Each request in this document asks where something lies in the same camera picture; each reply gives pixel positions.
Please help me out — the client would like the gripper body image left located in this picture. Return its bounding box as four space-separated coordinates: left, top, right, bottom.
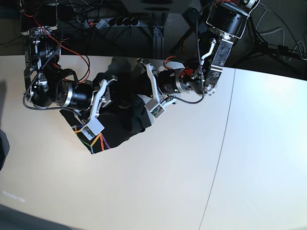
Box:
91 75 118 113

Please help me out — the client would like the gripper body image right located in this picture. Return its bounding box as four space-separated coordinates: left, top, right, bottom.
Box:
138 58 177 105

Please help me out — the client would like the black T-shirt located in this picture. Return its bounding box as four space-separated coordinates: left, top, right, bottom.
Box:
60 57 153 154

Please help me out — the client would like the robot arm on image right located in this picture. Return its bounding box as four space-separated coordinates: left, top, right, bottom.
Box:
145 0 260 112

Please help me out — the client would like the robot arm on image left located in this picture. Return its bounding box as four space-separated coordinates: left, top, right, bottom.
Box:
20 0 118 116

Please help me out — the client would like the grey power strip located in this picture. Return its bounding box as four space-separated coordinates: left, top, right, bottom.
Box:
83 17 142 30

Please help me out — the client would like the black power adapter brick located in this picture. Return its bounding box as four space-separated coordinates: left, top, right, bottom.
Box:
184 7 199 27

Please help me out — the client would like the dark object at left edge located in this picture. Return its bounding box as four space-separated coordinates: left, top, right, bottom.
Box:
0 131 10 171

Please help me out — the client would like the black tripod stand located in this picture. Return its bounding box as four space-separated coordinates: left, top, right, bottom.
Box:
239 14 303 74

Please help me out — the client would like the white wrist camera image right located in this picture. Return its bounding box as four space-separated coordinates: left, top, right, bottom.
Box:
140 61 178 119

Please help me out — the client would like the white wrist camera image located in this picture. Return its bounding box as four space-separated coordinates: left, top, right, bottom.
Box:
81 80 107 140
140 61 178 119

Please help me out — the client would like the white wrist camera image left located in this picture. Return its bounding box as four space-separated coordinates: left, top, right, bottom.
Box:
81 80 107 140

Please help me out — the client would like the aluminium frame post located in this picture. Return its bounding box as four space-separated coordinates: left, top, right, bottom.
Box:
151 12 167 59

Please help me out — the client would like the grey cable on floor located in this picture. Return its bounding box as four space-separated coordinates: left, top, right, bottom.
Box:
258 0 307 60

